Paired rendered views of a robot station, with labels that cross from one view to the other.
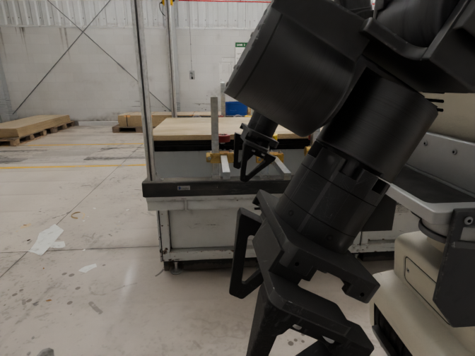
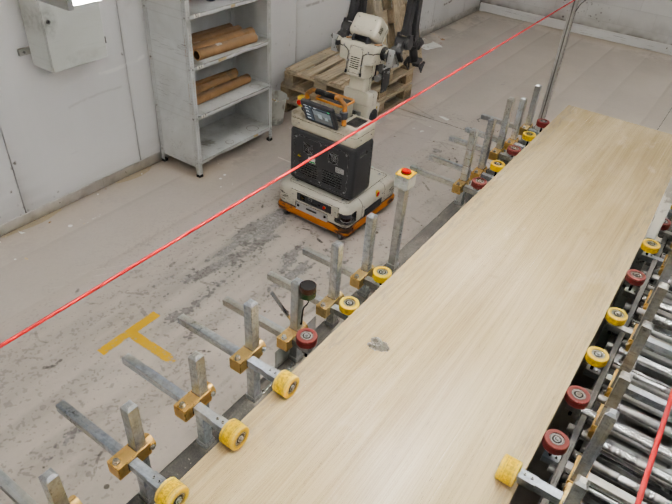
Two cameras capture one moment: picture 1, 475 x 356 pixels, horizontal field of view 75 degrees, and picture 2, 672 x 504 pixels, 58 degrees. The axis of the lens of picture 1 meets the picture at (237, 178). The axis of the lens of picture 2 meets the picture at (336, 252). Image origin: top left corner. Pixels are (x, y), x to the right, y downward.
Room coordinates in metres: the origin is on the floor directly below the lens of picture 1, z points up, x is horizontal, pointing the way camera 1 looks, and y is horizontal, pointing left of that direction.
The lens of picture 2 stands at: (2.80, -3.63, 2.51)
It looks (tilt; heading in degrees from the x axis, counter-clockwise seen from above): 37 degrees down; 127
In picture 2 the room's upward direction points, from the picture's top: 4 degrees clockwise
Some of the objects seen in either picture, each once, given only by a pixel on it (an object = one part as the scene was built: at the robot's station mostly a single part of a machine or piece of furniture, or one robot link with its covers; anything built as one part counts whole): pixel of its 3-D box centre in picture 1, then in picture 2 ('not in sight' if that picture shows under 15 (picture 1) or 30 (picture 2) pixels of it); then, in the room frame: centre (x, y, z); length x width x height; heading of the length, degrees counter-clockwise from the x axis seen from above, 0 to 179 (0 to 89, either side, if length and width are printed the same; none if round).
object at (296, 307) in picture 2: not in sight; (296, 327); (1.69, -2.38, 0.87); 0.04 x 0.04 x 0.48; 5
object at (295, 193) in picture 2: not in sight; (314, 202); (0.51, -0.90, 0.23); 0.41 x 0.02 x 0.08; 4
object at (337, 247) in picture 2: not in sight; (334, 289); (1.67, -2.13, 0.89); 0.04 x 0.04 x 0.48; 5
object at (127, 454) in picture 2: not in sight; (132, 454); (1.75, -3.15, 0.95); 0.14 x 0.06 x 0.05; 95
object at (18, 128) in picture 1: (30, 124); not in sight; (6.90, 4.63, 0.23); 2.41 x 0.77 x 0.17; 6
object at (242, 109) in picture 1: (236, 116); not in sight; (7.13, 0.02, 0.36); 0.59 x 0.57 x 0.73; 5
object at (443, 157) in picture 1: (422, 205); (369, 71); (0.44, -0.29, 0.99); 0.28 x 0.16 x 0.22; 4
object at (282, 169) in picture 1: (276, 163); (496, 139); (1.42, -0.19, 0.80); 0.43 x 0.03 x 0.04; 5
